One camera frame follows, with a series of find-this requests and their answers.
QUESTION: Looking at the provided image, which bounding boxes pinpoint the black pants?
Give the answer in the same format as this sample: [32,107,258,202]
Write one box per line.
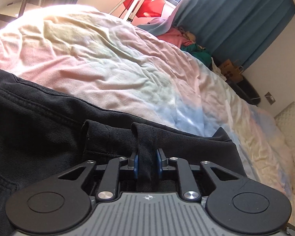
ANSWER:
[0,69,245,235]

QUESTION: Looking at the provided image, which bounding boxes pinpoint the black bin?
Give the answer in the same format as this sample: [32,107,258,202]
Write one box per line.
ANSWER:
[226,77,261,106]

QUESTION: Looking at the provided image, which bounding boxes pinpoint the brown paper bag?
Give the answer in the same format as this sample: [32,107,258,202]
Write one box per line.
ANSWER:
[219,59,243,83]

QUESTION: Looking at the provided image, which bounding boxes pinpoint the green clothing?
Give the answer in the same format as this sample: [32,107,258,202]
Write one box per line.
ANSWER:
[181,44,212,68]

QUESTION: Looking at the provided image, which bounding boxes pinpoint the pastel tie-dye bed sheet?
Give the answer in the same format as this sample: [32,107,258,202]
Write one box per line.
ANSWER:
[0,5,295,225]

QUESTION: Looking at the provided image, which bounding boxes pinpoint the pink clothing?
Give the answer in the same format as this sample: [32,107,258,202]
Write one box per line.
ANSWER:
[157,27,195,48]

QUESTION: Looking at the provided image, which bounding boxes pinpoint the red garment on rack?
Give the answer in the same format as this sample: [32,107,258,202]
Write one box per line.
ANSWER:
[123,0,166,18]

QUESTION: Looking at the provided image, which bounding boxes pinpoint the teal curtain right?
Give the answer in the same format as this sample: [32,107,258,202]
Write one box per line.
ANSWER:
[172,0,295,69]

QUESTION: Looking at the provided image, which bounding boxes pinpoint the wall power outlet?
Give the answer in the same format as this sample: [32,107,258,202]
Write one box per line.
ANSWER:
[264,92,276,105]

